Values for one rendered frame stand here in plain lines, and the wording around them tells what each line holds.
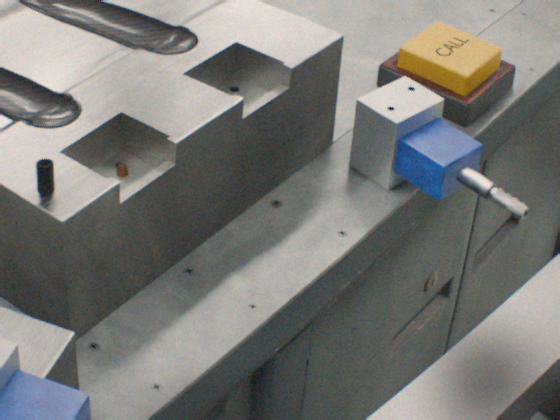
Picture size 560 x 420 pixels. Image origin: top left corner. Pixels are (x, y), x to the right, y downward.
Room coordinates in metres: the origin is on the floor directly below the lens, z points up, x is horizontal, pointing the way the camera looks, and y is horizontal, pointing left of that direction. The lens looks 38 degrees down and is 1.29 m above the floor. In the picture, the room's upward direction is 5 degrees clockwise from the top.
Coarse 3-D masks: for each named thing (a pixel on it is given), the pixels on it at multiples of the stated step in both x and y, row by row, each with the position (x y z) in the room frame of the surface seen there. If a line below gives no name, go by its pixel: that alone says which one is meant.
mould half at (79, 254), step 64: (0, 0) 0.72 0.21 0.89; (128, 0) 0.74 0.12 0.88; (192, 0) 0.74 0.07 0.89; (256, 0) 0.74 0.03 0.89; (0, 64) 0.64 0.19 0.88; (64, 64) 0.64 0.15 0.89; (128, 64) 0.64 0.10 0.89; (192, 64) 0.65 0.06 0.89; (320, 64) 0.68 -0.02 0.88; (0, 128) 0.57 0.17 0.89; (64, 128) 0.57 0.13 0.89; (192, 128) 0.58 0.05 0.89; (256, 128) 0.62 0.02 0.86; (320, 128) 0.69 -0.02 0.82; (0, 192) 0.51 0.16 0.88; (64, 192) 0.51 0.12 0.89; (192, 192) 0.57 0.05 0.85; (256, 192) 0.63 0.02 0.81; (0, 256) 0.51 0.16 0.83; (64, 256) 0.48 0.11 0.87; (128, 256) 0.53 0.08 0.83; (64, 320) 0.49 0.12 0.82
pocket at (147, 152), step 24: (120, 120) 0.59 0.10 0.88; (72, 144) 0.55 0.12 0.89; (96, 144) 0.57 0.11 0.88; (120, 144) 0.59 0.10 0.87; (144, 144) 0.58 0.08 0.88; (168, 144) 0.56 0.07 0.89; (96, 168) 0.57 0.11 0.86; (144, 168) 0.57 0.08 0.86; (168, 168) 0.56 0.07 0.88; (120, 192) 0.55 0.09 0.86
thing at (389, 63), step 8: (392, 56) 0.80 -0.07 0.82; (384, 64) 0.78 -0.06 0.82; (392, 64) 0.78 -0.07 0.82; (504, 64) 0.80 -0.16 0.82; (400, 72) 0.77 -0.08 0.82; (408, 72) 0.78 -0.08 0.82; (496, 72) 0.79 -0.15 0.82; (504, 72) 0.79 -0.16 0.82; (416, 80) 0.77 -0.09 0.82; (424, 80) 0.77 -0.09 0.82; (488, 80) 0.78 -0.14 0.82; (496, 80) 0.78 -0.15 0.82; (432, 88) 0.76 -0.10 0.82; (440, 88) 0.76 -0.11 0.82; (480, 88) 0.76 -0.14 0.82; (488, 88) 0.77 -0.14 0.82; (456, 96) 0.75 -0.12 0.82; (472, 96) 0.75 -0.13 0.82
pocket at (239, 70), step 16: (240, 48) 0.68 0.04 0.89; (208, 64) 0.66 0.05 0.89; (224, 64) 0.67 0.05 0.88; (240, 64) 0.68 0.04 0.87; (256, 64) 0.67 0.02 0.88; (272, 64) 0.66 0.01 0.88; (208, 80) 0.66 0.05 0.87; (224, 80) 0.67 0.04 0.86; (240, 80) 0.67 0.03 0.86; (256, 80) 0.67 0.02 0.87; (272, 80) 0.66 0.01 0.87; (288, 80) 0.65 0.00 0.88; (240, 96) 0.66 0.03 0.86; (256, 96) 0.66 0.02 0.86; (272, 96) 0.64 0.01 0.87
